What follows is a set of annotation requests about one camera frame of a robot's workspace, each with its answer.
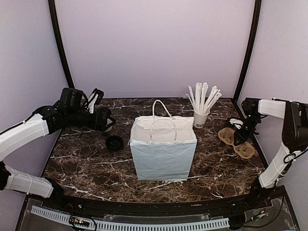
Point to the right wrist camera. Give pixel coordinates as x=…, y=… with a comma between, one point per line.
x=234, y=122

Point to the black frame post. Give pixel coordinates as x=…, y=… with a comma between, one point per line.
x=59, y=43
x=249, y=50

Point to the right black frame post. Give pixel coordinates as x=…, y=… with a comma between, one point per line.
x=249, y=50

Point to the brown cardboard cup carrier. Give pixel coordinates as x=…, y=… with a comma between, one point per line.
x=244, y=150

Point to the white paper takeout bag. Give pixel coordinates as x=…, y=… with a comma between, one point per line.
x=163, y=147

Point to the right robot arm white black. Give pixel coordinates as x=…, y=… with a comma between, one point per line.
x=294, y=136

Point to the white paper straw holder cup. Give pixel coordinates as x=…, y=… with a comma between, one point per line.
x=200, y=118

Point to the white wrapped straws bundle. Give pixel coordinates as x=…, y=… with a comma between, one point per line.
x=203, y=98

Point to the black plastic cup lid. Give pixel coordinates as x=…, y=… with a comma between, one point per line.
x=114, y=143

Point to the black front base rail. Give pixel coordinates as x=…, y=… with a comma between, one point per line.
x=271, y=213

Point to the left black frame post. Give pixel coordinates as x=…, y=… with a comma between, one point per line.
x=59, y=43

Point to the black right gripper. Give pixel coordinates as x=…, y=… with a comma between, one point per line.
x=244, y=137

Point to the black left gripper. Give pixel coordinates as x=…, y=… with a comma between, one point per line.
x=102, y=126

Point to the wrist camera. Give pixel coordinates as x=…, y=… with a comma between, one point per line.
x=94, y=99
x=234, y=122

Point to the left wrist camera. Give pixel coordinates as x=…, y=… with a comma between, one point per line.
x=94, y=99

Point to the grey slotted cable duct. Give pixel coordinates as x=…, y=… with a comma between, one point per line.
x=130, y=223

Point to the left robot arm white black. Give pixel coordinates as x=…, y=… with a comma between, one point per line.
x=73, y=109

